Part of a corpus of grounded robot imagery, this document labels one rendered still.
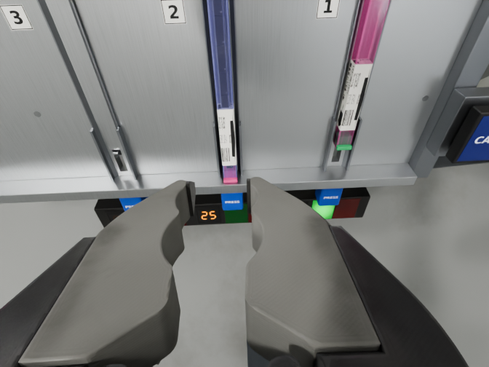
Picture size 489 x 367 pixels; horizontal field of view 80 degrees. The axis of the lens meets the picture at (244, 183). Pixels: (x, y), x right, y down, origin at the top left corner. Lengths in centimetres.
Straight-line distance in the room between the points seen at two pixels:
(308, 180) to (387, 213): 87
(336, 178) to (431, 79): 12
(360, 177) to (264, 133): 11
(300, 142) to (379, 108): 8
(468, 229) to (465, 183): 16
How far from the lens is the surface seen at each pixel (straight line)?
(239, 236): 104
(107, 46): 27
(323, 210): 39
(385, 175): 33
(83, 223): 117
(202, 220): 38
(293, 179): 30
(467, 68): 31
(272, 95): 27
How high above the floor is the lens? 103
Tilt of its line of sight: 89 degrees down
